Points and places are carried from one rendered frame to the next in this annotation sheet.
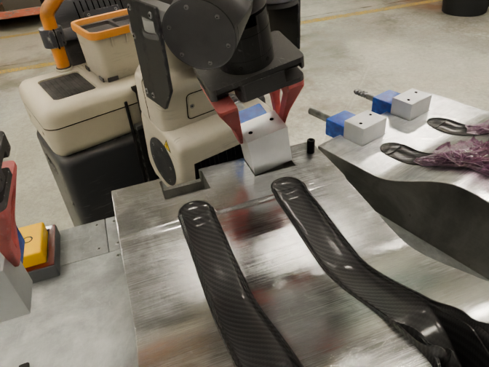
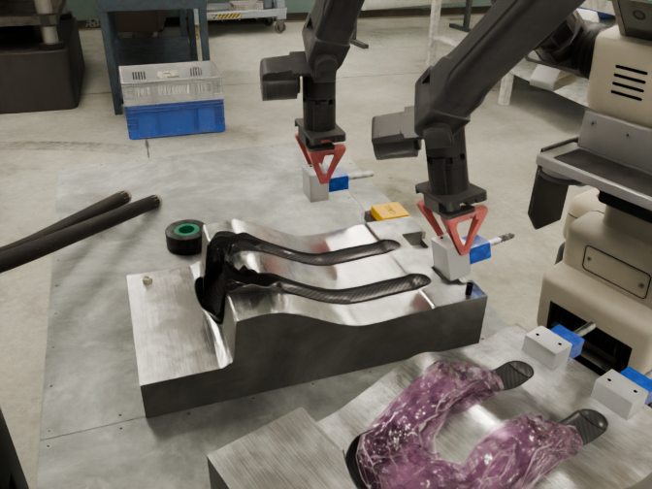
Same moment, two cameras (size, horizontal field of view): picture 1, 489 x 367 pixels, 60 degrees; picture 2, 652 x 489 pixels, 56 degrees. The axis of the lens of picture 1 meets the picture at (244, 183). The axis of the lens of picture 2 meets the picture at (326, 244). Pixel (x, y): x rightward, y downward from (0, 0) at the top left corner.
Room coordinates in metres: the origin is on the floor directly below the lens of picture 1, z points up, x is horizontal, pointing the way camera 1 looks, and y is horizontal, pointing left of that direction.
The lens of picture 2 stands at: (0.20, -0.81, 1.41)
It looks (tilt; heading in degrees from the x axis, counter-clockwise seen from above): 31 degrees down; 87
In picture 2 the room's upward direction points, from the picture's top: 1 degrees clockwise
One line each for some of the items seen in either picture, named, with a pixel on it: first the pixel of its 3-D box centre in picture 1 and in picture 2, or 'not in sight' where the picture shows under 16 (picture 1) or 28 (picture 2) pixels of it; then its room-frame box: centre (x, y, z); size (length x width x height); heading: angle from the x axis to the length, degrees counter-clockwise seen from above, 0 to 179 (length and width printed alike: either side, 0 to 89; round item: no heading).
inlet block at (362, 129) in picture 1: (340, 124); (565, 342); (0.58, -0.16, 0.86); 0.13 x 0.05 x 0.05; 34
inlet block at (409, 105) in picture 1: (385, 102); (636, 385); (0.64, -0.25, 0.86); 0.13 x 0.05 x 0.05; 34
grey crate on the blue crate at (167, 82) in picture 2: not in sight; (171, 82); (-0.59, 3.07, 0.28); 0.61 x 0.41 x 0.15; 14
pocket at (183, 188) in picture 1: (185, 195); (418, 248); (0.41, 0.07, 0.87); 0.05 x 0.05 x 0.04; 17
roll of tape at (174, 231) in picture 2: not in sight; (187, 237); (-0.01, 0.21, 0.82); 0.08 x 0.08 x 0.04
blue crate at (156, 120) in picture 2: not in sight; (174, 110); (-0.59, 3.07, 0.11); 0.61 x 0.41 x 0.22; 14
